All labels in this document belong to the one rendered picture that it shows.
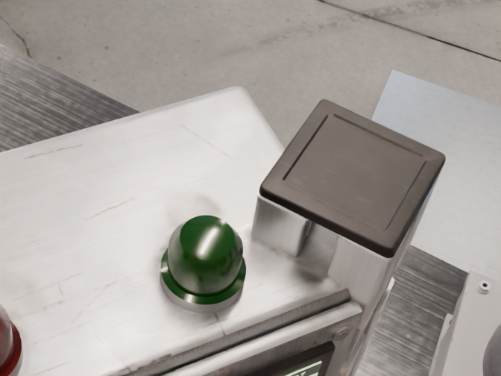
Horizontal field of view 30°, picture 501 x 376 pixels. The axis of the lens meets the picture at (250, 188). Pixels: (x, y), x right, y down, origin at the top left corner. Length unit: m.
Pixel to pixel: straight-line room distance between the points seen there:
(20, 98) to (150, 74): 1.22
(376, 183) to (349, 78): 2.20
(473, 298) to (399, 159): 0.69
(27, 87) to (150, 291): 0.96
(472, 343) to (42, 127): 0.58
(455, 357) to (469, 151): 0.38
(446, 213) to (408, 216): 0.89
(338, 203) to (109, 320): 0.08
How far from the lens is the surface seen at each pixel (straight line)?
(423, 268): 1.11
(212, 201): 0.31
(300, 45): 2.54
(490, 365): 0.92
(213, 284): 0.27
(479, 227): 1.17
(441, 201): 1.18
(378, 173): 0.29
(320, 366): 0.31
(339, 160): 0.29
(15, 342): 0.27
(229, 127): 0.33
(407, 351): 1.05
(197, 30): 2.55
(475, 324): 0.96
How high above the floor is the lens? 1.72
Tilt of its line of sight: 52 degrees down
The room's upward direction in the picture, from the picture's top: 10 degrees clockwise
